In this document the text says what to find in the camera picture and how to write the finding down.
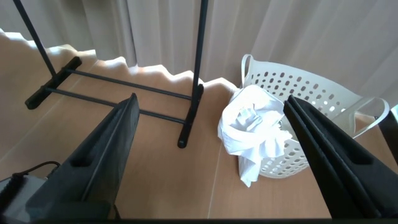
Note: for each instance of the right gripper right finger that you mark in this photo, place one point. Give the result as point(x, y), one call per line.
point(342, 183)

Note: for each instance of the white laundry basket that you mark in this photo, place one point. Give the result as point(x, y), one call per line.
point(311, 84)

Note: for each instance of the beige curtain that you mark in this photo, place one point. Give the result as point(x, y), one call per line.
point(280, 31)

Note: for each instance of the black clothes rack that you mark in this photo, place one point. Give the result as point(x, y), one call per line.
point(196, 93)

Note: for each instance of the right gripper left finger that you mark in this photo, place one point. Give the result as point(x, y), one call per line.
point(99, 183)

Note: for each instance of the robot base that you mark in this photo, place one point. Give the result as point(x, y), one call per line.
point(18, 193)

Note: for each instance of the white garment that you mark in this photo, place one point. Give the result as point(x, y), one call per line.
point(248, 124)

